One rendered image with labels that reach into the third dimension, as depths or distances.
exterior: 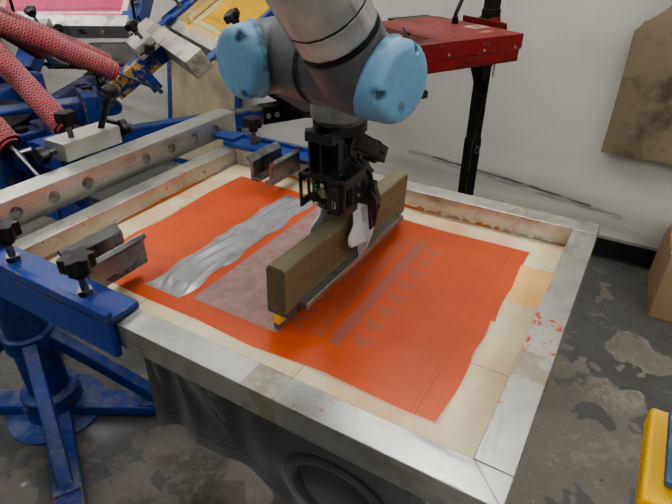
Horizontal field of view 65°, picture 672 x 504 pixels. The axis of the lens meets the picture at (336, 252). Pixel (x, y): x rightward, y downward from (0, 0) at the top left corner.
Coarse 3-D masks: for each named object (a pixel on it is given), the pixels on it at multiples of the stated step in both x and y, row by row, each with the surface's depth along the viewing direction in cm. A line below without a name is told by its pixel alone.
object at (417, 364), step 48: (144, 240) 90; (192, 240) 90; (144, 288) 78; (240, 288) 78; (240, 336) 69; (288, 336) 69; (384, 336) 69; (432, 336) 69; (480, 336) 69; (384, 384) 62; (432, 384) 62
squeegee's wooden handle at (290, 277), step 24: (384, 192) 84; (384, 216) 87; (312, 240) 70; (336, 240) 74; (288, 264) 65; (312, 264) 70; (336, 264) 76; (288, 288) 66; (312, 288) 72; (288, 312) 68
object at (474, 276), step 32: (224, 192) 106; (256, 192) 106; (288, 192) 106; (224, 224) 95; (288, 224) 95; (416, 224) 95; (448, 256) 86; (480, 256) 86; (512, 256) 86; (448, 288) 78; (480, 288) 78
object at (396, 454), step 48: (144, 192) 98; (432, 192) 98; (48, 240) 84; (576, 240) 83; (576, 288) 72; (144, 336) 63; (192, 336) 63; (528, 336) 63; (240, 384) 57; (288, 384) 57; (528, 384) 57; (336, 432) 52; (384, 432) 51; (528, 432) 51; (432, 480) 47; (480, 480) 47
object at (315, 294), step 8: (400, 216) 90; (392, 224) 88; (376, 232) 85; (384, 232) 86; (376, 240) 83; (368, 248) 81; (352, 256) 79; (360, 256) 80; (344, 264) 77; (352, 264) 78; (336, 272) 76; (344, 272) 76; (328, 280) 74; (336, 280) 75; (320, 288) 72; (328, 288) 73; (312, 296) 71; (320, 296) 72; (304, 304) 69; (312, 304) 71
